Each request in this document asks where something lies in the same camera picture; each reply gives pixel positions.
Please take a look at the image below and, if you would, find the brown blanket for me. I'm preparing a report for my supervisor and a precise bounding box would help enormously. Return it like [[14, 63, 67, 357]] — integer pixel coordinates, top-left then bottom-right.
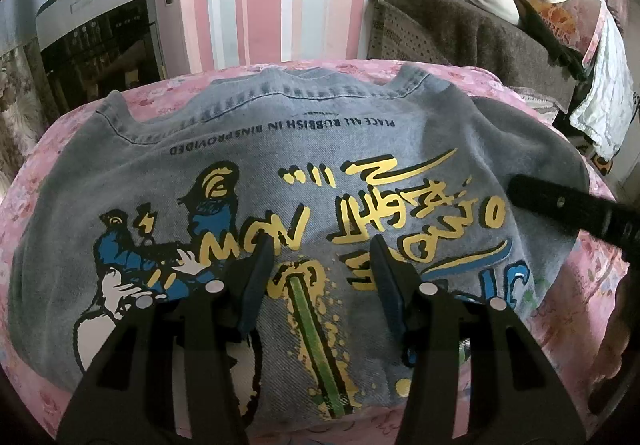
[[367, 0, 587, 114]]

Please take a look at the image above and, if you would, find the black cloth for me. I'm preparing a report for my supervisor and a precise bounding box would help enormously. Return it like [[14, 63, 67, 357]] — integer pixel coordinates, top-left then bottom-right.
[[515, 0, 587, 82]]

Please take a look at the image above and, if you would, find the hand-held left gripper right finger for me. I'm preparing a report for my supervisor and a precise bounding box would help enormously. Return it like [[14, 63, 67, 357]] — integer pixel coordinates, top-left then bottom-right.
[[370, 234, 587, 445]]

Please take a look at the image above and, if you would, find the printed blue denim jacket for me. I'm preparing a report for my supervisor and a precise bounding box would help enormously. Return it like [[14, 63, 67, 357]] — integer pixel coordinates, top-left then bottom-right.
[[7, 65, 592, 426]]

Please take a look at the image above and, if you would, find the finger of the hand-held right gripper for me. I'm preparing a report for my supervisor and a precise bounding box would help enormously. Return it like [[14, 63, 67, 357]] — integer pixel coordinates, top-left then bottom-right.
[[506, 174, 640, 252]]

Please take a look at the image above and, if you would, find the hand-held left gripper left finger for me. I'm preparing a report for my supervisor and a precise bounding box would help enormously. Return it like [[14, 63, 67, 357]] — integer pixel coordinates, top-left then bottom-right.
[[56, 239, 276, 445]]

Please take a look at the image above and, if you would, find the grey patterned mat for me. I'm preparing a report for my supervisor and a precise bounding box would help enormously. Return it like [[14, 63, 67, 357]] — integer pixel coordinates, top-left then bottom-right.
[[520, 89, 572, 126]]

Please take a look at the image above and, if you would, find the pink floral bed sheet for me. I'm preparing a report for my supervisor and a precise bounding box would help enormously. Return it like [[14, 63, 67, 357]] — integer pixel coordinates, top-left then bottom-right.
[[0, 59, 632, 445]]

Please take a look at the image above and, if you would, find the white crumpled cloth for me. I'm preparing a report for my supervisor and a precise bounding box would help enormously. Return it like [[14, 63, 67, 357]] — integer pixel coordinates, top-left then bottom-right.
[[569, 0, 637, 162]]

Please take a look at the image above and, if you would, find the floral curtain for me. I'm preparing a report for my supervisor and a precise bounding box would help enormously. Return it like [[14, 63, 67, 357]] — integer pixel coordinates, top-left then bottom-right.
[[0, 45, 57, 186]]

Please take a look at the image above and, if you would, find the person's right forearm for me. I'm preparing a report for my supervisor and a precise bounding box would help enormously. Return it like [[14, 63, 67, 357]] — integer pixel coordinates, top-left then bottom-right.
[[589, 270, 640, 421]]

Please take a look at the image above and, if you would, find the floral gift bag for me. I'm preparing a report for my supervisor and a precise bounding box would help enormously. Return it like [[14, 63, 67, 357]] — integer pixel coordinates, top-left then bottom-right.
[[510, 0, 609, 72]]

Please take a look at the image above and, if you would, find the grey water dispenser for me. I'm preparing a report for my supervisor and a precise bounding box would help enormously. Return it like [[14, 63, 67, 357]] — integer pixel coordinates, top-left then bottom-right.
[[35, 0, 182, 96]]

